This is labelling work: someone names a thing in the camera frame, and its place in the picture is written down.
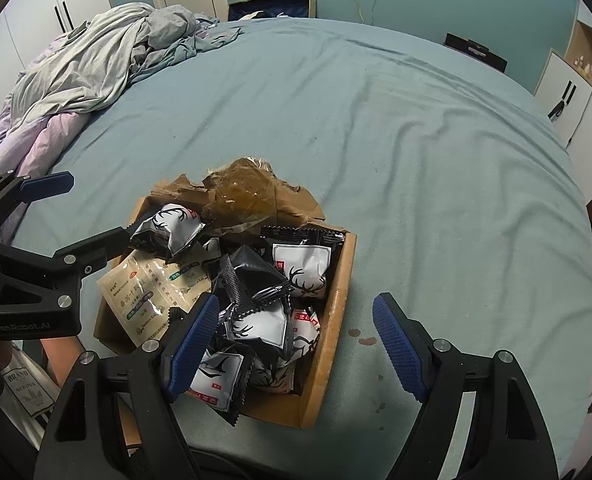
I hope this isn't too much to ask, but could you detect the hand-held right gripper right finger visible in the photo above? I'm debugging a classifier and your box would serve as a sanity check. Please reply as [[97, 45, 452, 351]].
[[372, 292, 559, 480]]

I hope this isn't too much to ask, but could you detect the brown cardboard box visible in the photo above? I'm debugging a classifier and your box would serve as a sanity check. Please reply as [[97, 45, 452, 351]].
[[93, 156, 359, 431]]

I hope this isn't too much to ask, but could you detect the beige paper sachet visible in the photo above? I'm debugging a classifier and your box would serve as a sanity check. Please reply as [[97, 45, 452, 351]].
[[165, 258, 213, 312], [98, 250, 179, 347]]

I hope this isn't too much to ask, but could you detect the white printed fabric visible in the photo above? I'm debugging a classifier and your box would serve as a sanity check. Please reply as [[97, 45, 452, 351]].
[[0, 354, 62, 442]]

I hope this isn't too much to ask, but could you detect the white wardrobe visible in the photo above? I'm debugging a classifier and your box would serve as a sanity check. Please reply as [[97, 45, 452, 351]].
[[0, 0, 114, 127]]

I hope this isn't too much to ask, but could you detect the crumpled grey duvet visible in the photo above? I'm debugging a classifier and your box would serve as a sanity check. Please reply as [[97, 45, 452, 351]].
[[8, 2, 245, 127]]

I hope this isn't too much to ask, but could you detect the white cabinet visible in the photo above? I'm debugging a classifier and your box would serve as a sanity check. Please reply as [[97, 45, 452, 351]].
[[532, 19, 592, 162]]

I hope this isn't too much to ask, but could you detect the person's left forearm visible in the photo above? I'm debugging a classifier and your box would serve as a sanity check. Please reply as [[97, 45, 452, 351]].
[[40, 337, 79, 389]]

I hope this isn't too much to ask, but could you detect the dark blue framed board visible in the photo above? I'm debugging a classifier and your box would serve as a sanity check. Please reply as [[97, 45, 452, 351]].
[[225, 0, 318, 22]]

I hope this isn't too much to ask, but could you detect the black strap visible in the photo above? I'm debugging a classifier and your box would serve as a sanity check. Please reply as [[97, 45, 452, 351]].
[[548, 80, 578, 121]]

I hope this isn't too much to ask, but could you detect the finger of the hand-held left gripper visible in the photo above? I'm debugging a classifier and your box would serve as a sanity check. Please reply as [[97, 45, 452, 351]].
[[0, 171, 75, 226], [50, 226, 133, 307]]

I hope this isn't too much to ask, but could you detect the pile of black snack packets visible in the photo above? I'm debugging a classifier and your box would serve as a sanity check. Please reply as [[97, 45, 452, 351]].
[[128, 203, 347, 427]]

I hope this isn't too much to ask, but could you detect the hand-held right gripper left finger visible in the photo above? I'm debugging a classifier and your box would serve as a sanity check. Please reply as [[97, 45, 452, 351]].
[[34, 292, 221, 480]]

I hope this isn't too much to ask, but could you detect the lilac bed cover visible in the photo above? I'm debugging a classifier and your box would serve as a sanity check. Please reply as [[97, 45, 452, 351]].
[[0, 35, 97, 242]]

